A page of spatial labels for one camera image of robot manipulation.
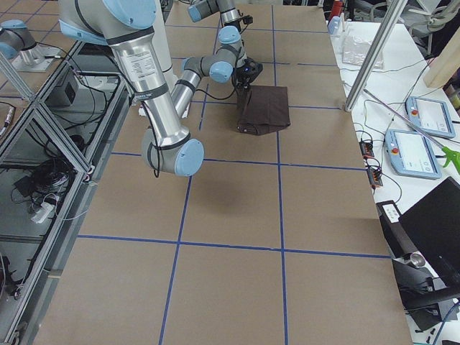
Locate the green grabber tool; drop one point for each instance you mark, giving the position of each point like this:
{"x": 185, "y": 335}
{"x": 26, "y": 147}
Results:
{"x": 451, "y": 155}

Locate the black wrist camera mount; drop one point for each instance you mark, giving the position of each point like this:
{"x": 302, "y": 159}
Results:
{"x": 252, "y": 69}
{"x": 246, "y": 19}

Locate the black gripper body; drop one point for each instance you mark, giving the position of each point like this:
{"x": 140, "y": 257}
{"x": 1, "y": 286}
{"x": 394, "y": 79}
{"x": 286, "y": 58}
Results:
{"x": 243, "y": 74}

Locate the black monitor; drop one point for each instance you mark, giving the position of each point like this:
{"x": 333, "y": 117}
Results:
{"x": 432, "y": 224}

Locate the dark brown t-shirt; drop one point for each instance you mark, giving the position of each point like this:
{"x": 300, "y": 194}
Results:
{"x": 263, "y": 109}

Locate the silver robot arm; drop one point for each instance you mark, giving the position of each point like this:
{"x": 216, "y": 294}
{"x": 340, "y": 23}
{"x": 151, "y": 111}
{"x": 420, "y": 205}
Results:
{"x": 202, "y": 9}
{"x": 128, "y": 28}

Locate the aluminium frame cabinet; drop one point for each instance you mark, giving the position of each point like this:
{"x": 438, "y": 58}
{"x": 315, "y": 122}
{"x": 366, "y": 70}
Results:
{"x": 57, "y": 132}

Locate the far blue teach pendant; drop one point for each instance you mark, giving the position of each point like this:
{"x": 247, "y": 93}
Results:
{"x": 430, "y": 115}

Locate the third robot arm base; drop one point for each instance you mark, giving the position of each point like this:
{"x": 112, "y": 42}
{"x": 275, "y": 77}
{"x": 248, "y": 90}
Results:
{"x": 20, "y": 47}

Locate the aluminium frame post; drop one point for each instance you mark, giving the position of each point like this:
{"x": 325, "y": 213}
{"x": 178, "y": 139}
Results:
{"x": 383, "y": 33}

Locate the blue teach pendant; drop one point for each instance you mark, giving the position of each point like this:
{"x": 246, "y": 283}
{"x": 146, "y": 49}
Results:
{"x": 430, "y": 115}
{"x": 411, "y": 155}

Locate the near blue teach pendant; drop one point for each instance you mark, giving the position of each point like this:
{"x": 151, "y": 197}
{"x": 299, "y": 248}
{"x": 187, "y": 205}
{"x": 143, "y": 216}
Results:
{"x": 411, "y": 155}

